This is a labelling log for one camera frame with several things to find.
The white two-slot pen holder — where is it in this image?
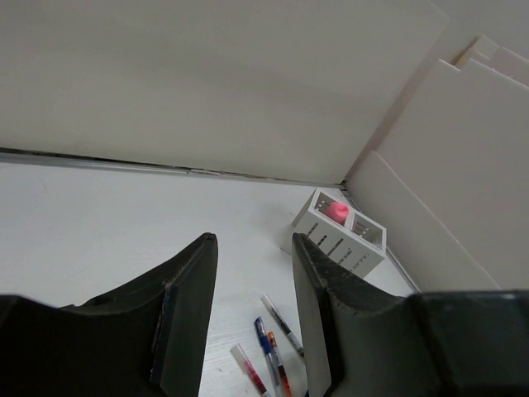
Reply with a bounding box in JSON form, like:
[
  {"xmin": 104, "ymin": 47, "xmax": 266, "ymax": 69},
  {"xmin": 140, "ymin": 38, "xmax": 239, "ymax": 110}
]
[{"xmin": 280, "ymin": 188, "xmax": 387, "ymax": 277}]

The aluminium rail back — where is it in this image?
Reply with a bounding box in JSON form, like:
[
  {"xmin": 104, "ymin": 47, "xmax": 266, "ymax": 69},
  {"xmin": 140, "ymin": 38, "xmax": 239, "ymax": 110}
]
[{"xmin": 1, "ymin": 148, "xmax": 345, "ymax": 190}]

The pink eraser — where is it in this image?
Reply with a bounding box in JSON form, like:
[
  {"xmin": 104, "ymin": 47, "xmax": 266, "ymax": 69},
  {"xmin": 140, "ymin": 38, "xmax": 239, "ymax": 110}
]
[{"xmin": 324, "ymin": 202, "xmax": 350, "ymax": 226}]

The purple tipped pen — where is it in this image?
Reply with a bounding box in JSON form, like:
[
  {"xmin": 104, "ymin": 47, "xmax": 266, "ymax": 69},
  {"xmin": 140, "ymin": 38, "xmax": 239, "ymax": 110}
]
[{"xmin": 231, "ymin": 344, "xmax": 271, "ymax": 397}]

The orange tipped clear pen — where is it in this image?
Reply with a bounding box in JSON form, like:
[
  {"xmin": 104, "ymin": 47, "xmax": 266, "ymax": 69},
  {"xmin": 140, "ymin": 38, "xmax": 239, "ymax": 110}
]
[{"xmin": 260, "ymin": 294, "xmax": 306, "ymax": 359}]

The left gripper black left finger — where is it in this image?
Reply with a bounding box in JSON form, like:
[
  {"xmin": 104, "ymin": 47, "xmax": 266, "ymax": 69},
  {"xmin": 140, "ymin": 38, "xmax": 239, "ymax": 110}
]
[{"xmin": 1, "ymin": 233, "xmax": 218, "ymax": 396}]

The blue clear pen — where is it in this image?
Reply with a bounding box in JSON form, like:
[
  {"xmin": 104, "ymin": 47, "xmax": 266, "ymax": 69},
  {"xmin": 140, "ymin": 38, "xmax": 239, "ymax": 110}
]
[{"xmin": 254, "ymin": 317, "xmax": 284, "ymax": 397}]

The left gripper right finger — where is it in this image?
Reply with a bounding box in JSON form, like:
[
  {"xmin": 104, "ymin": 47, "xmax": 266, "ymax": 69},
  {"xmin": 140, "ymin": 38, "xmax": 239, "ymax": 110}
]
[{"xmin": 292, "ymin": 233, "xmax": 528, "ymax": 396}]

